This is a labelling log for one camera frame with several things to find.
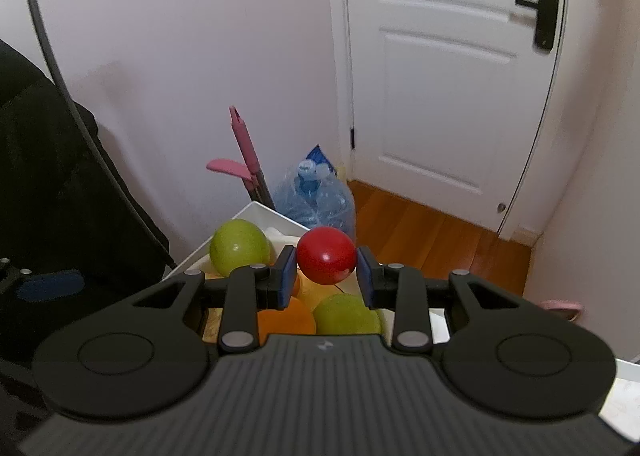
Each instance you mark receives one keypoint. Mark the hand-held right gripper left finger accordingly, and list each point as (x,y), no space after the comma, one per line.
(287,276)

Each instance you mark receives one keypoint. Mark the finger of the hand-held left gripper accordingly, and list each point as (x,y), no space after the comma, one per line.
(47,286)

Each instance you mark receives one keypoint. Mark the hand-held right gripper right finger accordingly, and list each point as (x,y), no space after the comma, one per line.
(364,281)

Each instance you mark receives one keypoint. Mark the green apple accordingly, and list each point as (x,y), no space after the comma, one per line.
(345,316)
(237,246)

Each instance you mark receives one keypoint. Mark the large orange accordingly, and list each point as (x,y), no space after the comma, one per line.
(287,321)

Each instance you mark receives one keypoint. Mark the small red tomato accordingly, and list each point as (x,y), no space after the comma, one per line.
(325,251)

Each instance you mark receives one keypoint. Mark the bag of plastic bottles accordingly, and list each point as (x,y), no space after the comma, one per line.
(325,206)

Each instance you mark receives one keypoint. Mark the blue white packet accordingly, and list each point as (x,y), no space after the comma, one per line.
(316,154)

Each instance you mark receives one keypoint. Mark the black door hinge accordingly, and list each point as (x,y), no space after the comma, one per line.
(352,137)

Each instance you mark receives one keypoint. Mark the white panelled door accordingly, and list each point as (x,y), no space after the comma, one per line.
(440,111)

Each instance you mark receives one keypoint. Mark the pink slipper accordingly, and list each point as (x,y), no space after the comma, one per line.
(562,306)

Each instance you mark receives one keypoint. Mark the grey metal pole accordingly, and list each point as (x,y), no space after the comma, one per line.
(37,21)

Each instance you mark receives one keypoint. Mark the floral tablecloth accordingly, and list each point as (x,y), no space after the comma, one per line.
(622,396)

